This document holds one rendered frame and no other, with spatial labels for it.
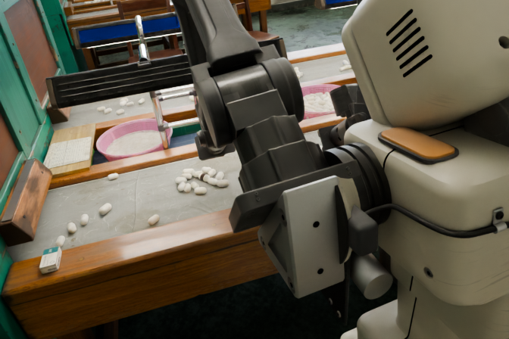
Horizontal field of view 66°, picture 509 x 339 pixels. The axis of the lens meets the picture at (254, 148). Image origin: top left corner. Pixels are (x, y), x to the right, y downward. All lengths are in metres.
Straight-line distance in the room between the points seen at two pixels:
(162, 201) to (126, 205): 0.10
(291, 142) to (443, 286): 0.18
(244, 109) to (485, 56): 0.21
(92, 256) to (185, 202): 0.28
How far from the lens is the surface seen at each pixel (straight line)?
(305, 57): 2.05
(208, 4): 0.52
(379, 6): 0.39
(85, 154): 1.41
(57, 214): 1.25
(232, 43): 0.47
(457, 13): 0.35
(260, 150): 0.37
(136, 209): 1.15
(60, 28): 3.73
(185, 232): 0.99
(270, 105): 0.39
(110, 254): 1.01
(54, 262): 1.02
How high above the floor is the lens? 1.42
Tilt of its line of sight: 31 degrees down
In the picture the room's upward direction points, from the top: 6 degrees counter-clockwise
